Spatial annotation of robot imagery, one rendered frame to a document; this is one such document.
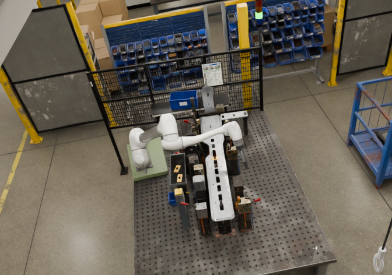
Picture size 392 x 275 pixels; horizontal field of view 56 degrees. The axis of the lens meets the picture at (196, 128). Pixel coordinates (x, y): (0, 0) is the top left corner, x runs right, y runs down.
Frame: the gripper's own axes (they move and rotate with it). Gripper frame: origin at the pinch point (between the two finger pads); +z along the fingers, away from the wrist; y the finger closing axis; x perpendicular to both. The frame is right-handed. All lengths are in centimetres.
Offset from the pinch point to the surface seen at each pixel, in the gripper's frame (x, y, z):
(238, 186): -11.3, 18.6, 9.2
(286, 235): 15, 32, 58
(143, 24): -80, -218, -159
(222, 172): -22.3, -0.9, 0.9
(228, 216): -25, 43, 21
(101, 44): -182, -335, -160
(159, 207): -91, -6, 18
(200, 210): -45, 40, 11
